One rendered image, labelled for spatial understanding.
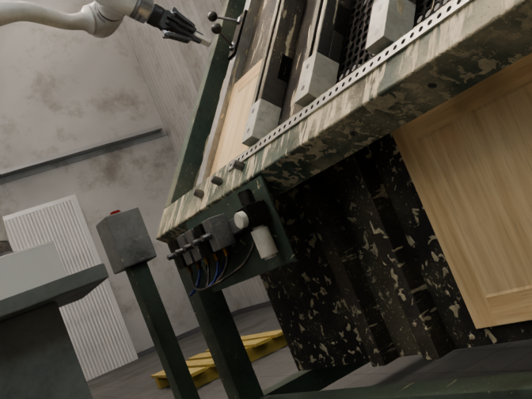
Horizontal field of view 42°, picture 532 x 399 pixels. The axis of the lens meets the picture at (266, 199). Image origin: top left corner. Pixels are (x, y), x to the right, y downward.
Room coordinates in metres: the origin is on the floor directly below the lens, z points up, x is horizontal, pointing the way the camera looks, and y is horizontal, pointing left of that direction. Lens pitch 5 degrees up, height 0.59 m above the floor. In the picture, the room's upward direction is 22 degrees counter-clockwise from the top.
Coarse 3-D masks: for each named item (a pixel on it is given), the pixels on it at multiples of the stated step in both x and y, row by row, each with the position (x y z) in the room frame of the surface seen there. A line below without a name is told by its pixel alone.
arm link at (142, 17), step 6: (144, 0) 2.27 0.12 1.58; (150, 0) 2.28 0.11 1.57; (138, 6) 2.26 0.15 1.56; (144, 6) 2.27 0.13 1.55; (150, 6) 2.27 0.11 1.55; (138, 12) 2.27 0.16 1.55; (144, 12) 2.27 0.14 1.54; (150, 12) 2.29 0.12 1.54; (138, 18) 2.29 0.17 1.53; (144, 18) 2.29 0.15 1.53
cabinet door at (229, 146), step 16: (256, 64) 2.21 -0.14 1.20; (240, 80) 2.30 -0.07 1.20; (256, 80) 2.16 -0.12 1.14; (240, 96) 2.25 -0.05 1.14; (240, 112) 2.19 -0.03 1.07; (224, 128) 2.27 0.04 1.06; (240, 128) 2.13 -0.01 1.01; (224, 144) 2.21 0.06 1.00; (240, 144) 2.08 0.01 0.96; (224, 160) 2.16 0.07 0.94
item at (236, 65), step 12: (252, 0) 2.48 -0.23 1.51; (252, 12) 2.46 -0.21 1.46; (252, 24) 2.45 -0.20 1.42; (240, 48) 2.40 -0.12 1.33; (240, 60) 2.39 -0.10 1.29; (228, 72) 2.39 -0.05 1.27; (240, 72) 2.38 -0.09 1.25; (228, 84) 2.34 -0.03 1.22; (228, 96) 2.33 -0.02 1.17; (216, 120) 2.30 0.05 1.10; (216, 132) 2.27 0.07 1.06; (216, 144) 2.26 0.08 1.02; (204, 156) 2.28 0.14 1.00; (204, 168) 2.23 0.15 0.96
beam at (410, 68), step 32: (480, 0) 1.16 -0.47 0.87; (512, 0) 1.08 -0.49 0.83; (448, 32) 1.21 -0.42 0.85; (480, 32) 1.14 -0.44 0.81; (512, 32) 1.13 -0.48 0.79; (384, 64) 1.38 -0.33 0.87; (416, 64) 1.27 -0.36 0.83; (448, 64) 1.24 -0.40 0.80; (480, 64) 1.22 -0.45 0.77; (320, 96) 1.60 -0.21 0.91; (352, 96) 1.46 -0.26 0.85; (384, 96) 1.36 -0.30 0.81; (416, 96) 1.34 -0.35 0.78; (448, 96) 1.32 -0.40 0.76; (320, 128) 1.54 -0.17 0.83; (352, 128) 1.50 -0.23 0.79; (384, 128) 1.47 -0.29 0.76; (256, 160) 1.82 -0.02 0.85; (288, 160) 1.68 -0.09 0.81; (320, 160) 1.66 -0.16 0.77; (224, 192) 1.95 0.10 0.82; (160, 224) 2.41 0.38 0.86
